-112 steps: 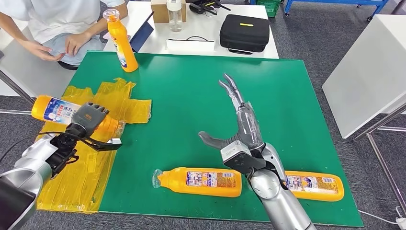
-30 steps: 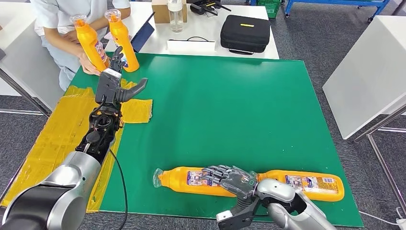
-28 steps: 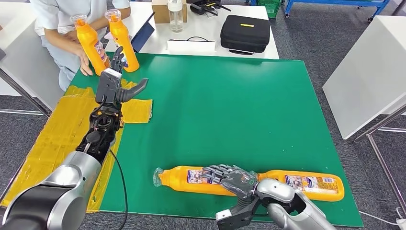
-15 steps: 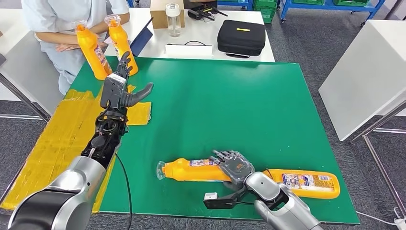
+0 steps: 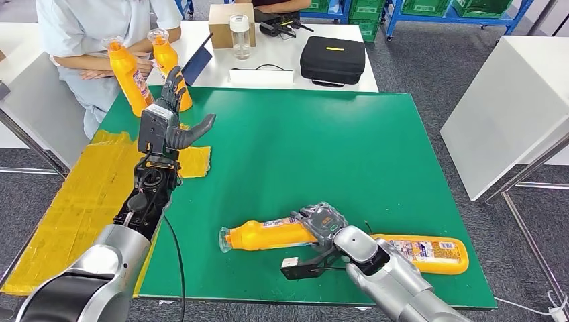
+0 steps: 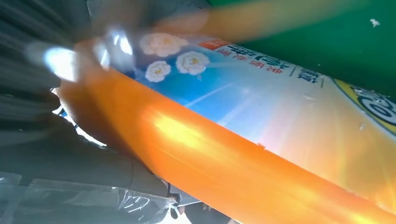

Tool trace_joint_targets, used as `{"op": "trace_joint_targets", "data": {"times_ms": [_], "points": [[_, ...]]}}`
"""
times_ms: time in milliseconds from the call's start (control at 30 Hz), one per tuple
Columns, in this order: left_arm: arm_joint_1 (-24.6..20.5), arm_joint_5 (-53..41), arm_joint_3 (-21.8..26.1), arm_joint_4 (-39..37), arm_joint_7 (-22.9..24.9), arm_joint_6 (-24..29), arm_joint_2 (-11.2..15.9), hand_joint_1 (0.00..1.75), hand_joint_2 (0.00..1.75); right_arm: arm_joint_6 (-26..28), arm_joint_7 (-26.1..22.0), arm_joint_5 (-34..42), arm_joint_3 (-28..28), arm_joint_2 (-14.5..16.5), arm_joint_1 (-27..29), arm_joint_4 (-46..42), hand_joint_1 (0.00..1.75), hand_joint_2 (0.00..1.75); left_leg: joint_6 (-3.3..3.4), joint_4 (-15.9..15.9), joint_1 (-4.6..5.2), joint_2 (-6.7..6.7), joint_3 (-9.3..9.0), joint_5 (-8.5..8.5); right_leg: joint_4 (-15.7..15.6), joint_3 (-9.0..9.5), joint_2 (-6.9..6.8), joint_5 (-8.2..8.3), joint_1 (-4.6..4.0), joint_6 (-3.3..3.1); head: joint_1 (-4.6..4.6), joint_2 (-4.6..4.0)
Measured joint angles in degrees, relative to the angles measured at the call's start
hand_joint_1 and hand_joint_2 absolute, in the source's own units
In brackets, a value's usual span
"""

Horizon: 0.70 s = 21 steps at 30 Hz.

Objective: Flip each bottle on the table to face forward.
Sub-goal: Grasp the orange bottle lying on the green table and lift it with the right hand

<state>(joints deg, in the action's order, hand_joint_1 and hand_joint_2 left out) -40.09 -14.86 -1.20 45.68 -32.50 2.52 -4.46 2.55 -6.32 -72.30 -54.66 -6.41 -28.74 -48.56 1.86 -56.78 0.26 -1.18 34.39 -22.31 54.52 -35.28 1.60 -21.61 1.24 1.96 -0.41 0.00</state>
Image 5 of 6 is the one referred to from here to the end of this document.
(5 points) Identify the person's right hand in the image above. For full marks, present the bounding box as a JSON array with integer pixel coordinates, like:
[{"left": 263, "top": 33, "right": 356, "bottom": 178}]
[{"left": 133, "top": 52, "right": 154, "bottom": 80}]

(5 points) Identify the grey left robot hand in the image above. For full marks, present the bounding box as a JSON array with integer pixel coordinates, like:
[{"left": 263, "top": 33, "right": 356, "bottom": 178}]
[{"left": 160, "top": 65, "right": 217, "bottom": 152}]

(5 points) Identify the person's left hand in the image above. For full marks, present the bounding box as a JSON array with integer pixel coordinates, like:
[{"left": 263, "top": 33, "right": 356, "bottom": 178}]
[{"left": 79, "top": 68, "right": 114, "bottom": 82}]

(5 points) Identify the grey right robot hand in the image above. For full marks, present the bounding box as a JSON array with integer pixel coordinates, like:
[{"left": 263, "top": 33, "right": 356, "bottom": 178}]
[{"left": 291, "top": 202, "right": 349, "bottom": 252}]

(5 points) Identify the orange detergent bottle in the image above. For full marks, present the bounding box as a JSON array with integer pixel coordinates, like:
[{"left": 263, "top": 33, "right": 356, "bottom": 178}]
[
  {"left": 371, "top": 234, "right": 470, "bottom": 276},
  {"left": 218, "top": 217, "right": 319, "bottom": 254},
  {"left": 103, "top": 36, "right": 155, "bottom": 118},
  {"left": 147, "top": 28, "right": 193, "bottom": 112}
]

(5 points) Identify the clear bottle with white lid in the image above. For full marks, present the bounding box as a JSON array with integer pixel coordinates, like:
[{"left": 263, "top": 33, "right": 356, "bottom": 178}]
[{"left": 229, "top": 14, "right": 251, "bottom": 61}]

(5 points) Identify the person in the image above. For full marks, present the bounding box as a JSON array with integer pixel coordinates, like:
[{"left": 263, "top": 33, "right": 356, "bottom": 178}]
[
  {"left": 35, "top": 0, "right": 183, "bottom": 139},
  {"left": 234, "top": 0, "right": 312, "bottom": 14}
]

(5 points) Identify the dark blue tablet case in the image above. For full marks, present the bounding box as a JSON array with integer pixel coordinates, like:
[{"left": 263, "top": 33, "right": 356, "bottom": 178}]
[{"left": 181, "top": 33, "right": 214, "bottom": 86}]

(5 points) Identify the white table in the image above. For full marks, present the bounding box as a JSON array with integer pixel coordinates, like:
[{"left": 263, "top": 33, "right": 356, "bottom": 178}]
[
  {"left": 0, "top": 22, "right": 92, "bottom": 170},
  {"left": 146, "top": 19, "right": 380, "bottom": 93},
  {"left": 439, "top": 35, "right": 569, "bottom": 202}
]

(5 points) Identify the green table board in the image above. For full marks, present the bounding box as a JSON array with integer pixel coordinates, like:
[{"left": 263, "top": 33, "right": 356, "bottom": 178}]
[{"left": 95, "top": 85, "right": 498, "bottom": 310}]

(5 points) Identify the brown cardboard box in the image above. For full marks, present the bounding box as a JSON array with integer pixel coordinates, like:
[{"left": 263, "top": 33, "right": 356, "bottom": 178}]
[{"left": 207, "top": 3, "right": 256, "bottom": 49}]

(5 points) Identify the metal table leg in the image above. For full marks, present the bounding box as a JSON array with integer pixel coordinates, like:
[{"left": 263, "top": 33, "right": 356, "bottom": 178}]
[{"left": 0, "top": 82, "right": 70, "bottom": 178}]

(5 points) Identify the flat white box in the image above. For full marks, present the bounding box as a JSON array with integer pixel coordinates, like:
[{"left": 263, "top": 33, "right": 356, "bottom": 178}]
[{"left": 229, "top": 68, "right": 295, "bottom": 90}]

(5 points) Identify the yellow taped plastic sheet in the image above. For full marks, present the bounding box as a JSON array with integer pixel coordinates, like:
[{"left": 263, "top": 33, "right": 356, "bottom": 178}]
[{"left": 0, "top": 129, "right": 212, "bottom": 297}]

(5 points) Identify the black remote controller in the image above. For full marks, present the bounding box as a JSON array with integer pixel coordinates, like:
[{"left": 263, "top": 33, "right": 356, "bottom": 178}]
[{"left": 259, "top": 15, "right": 314, "bottom": 39}]

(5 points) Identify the black carry case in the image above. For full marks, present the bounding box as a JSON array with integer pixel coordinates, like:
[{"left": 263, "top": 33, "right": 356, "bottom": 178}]
[{"left": 300, "top": 35, "right": 366, "bottom": 87}]

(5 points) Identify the green plastic crate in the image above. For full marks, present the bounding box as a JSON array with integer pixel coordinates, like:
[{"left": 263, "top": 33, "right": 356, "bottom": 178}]
[
  {"left": 355, "top": 19, "right": 381, "bottom": 43},
  {"left": 401, "top": 0, "right": 452, "bottom": 17},
  {"left": 452, "top": 0, "right": 514, "bottom": 19},
  {"left": 348, "top": 0, "right": 388, "bottom": 22},
  {"left": 302, "top": 0, "right": 332, "bottom": 13}
]

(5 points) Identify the blue wheeled rack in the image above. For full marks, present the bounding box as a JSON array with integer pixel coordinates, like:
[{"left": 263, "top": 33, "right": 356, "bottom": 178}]
[
  {"left": 300, "top": 0, "right": 352, "bottom": 25},
  {"left": 384, "top": 0, "right": 537, "bottom": 43}
]

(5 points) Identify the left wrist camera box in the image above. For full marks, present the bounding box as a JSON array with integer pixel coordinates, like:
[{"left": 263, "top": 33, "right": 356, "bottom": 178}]
[{"left": 138, "top": 104, "right": 175, "bottom": 156}]

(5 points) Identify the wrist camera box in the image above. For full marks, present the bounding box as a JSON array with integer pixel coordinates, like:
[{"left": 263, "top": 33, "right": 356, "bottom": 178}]
[
  {"left": 138, "top": 104, "right": 175, "bottom": 156},
  {"left": 280, "top": 248, "right": 336, "bottom": 282}
]

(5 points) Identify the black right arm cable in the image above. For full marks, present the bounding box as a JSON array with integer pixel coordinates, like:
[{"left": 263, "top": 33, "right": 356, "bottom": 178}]
[{"left": 311, "top": 255, "right": 352, "bottom": 273}]

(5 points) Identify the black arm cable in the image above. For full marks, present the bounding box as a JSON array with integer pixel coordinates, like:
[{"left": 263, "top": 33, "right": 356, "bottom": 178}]
[
  {"left": 162, "top": 215, "right": 187, "bottom": 322},
  {"left": 311, "top": 255, "right": 352, "bottom": 273}
]

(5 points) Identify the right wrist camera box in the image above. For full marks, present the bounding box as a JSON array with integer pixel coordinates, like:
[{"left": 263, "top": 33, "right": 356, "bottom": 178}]
[{"left": 280, "top": 248, "right": 336, "bottom": 282}]

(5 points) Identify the thin black cable loop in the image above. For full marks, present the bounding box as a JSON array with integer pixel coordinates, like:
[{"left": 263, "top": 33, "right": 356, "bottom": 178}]
[{"left": 231, "top": 64, "right": 285, "bottom": 72}]

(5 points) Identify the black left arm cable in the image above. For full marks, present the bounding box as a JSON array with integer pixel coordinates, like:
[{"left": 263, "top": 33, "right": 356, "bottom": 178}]
[{"left": 162, "top": 215, "right": 187, "bottom": 322}]

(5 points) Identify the metal table frame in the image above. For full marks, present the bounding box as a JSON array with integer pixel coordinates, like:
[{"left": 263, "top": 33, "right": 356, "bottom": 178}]
[{"left": 484, "top": 135, "right": 569, "bottom": 297}]

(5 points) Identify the white power cable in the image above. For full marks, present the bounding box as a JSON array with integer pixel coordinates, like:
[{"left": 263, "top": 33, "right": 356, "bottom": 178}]
[{"left": 493, "top": 290, "right": 569, "bottom": 321}]

